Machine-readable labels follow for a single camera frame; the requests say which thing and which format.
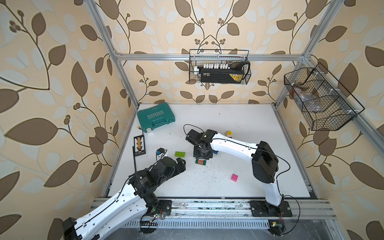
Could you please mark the black allen key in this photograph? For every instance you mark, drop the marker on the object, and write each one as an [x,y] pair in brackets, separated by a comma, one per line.
[134,159]

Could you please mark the dark green long lego brick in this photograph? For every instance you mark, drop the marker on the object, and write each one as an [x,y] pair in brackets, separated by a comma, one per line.
[196,162]

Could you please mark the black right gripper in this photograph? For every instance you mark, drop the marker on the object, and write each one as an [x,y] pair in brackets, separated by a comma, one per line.
[207,156]

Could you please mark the plastic bag in basket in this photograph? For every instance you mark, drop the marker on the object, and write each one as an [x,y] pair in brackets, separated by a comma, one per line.
[304,98]

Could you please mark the black wire basket right wall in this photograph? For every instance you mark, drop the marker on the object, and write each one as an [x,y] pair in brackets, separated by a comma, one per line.
[336,105]

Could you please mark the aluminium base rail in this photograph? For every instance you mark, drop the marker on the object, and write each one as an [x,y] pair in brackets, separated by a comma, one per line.
[234,214]

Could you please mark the black parallel charging board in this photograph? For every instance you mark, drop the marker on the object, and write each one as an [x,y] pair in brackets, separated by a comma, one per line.
[139,145]

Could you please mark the black wire basket wall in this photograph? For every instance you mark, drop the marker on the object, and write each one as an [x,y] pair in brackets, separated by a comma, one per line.
[336,105]
[218,66]

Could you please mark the green plastic tool case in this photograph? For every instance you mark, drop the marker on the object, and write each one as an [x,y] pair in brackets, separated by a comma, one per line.
[155,117]

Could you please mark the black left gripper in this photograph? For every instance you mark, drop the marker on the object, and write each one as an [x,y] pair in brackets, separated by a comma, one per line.
[183,167]

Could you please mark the pink lego brick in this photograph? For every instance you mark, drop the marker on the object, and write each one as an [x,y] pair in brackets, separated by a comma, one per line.
[234,177]

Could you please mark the black wire basket back wall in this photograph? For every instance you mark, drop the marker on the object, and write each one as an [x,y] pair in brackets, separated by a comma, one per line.
[218,66]

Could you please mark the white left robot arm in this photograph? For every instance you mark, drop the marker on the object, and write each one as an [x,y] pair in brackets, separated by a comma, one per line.
[136,199]

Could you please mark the black battery charger in basket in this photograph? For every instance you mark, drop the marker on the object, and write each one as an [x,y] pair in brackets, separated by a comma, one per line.
[235,73]

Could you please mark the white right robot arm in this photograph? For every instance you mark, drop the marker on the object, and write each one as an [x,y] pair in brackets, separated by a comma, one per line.
[265,165]

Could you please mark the lime green long lego brick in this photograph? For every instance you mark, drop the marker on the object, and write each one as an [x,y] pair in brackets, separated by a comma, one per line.
[180,154]

